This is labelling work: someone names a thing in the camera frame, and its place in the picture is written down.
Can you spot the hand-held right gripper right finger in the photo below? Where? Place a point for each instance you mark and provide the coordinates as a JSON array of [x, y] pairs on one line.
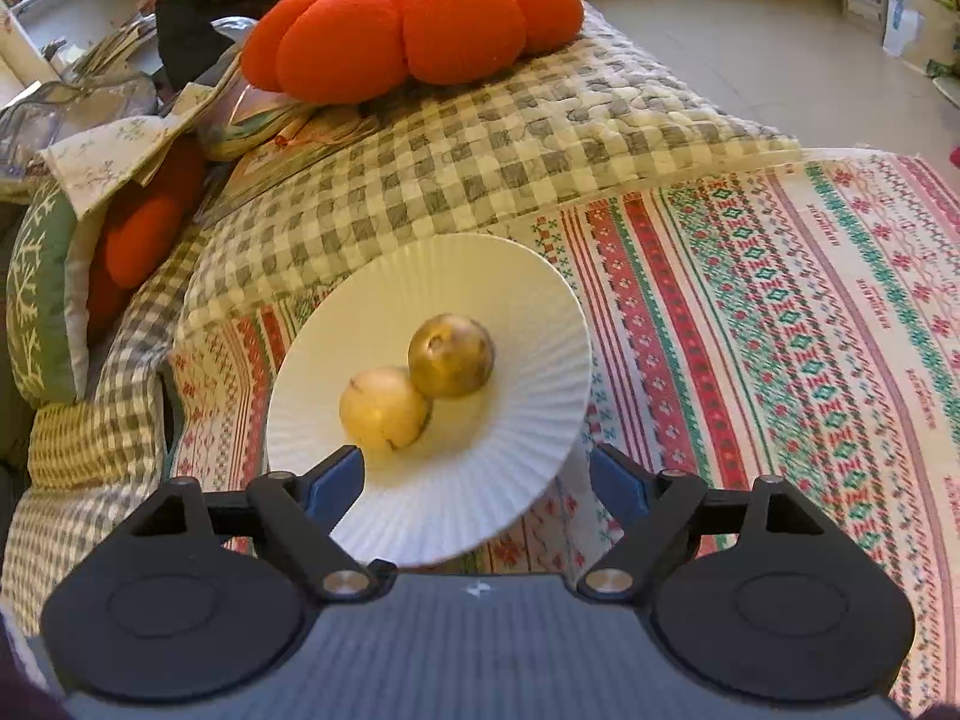
[[616, 481]]

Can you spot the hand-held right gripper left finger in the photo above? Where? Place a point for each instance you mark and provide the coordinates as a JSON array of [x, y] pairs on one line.
[[337, 477]]

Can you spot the white ribbed plate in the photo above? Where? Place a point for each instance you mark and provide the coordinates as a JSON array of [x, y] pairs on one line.
[[517, 360]]

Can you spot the yellow pear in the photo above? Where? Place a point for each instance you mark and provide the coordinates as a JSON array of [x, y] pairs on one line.
[[382, 409]]

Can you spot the golden brown pear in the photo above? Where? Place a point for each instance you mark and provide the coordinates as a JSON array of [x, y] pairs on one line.
[[450, 356]]

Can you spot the striped patterned blanket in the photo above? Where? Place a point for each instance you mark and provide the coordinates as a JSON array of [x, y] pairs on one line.
[[750, 315]]

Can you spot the flat clear packet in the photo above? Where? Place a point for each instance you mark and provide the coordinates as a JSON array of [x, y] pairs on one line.
[[300, 139]]

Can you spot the grey checkered quilt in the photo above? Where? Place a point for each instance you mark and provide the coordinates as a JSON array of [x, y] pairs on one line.
[[465, 150]]

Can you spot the green patterned cushion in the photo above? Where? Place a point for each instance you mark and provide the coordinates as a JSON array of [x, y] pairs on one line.
[[37, 292]]

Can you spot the floral cloth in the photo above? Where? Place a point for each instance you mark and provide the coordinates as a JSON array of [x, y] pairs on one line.
[[105, 150]]

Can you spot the clear plastic bag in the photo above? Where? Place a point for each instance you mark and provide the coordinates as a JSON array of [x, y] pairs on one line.
[[67, 120]]

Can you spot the orange pumpkin plush cushion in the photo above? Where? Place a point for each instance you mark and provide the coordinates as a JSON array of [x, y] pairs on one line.
[[420, 22]]

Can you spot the stack of papers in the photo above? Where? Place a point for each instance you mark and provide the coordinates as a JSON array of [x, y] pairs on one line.
[[112, 49]]

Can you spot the dark cloth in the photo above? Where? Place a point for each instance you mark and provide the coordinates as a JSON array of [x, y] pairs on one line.
[[202, 7]]

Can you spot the white printed bag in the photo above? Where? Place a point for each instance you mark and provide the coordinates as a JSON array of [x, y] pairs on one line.
[[904, 15]]

